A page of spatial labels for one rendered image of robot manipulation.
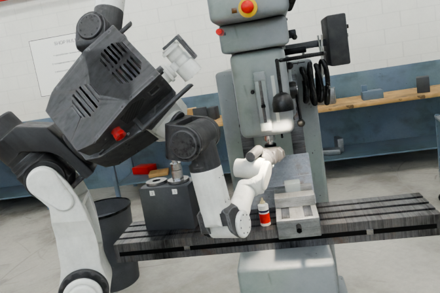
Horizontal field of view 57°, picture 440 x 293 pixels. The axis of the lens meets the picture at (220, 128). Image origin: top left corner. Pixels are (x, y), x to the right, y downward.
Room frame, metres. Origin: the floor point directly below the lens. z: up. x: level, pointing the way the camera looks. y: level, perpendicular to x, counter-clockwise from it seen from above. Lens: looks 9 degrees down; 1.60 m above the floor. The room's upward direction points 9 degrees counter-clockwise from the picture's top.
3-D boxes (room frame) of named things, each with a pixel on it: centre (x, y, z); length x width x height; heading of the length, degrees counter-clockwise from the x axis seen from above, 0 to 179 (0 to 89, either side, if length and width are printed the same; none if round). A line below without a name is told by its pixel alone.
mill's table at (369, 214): (1.56, -0.13, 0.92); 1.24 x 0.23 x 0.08; 81
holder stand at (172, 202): (1.66, 0.25, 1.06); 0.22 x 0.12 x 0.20; 74
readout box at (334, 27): (1.80, -0.56, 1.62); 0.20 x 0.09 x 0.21; 171
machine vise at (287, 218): (1.51, -0.24, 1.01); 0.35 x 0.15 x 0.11; 172
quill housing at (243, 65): (1.56, -0.19, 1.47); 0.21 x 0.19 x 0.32; 81
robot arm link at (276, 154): (1.47, -0.15, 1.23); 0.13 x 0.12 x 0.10; 66
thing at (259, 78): (1.44, -0.17, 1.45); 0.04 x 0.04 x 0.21; 81
